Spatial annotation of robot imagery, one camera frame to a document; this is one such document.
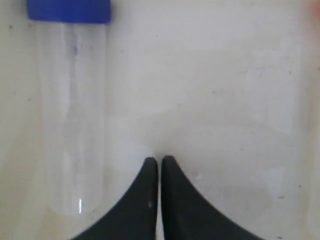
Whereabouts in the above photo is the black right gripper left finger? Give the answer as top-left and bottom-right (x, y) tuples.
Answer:
(74, 157), (158, 240)

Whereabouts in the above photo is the orange-capped tube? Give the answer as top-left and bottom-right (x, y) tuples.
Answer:
(310, 0), (320, 19)

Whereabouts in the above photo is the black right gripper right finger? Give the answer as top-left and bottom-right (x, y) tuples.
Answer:
(160, 156), (253, 240)

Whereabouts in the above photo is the cream plastic bin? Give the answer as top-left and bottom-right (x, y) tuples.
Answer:
(0, 0), (320, 240)

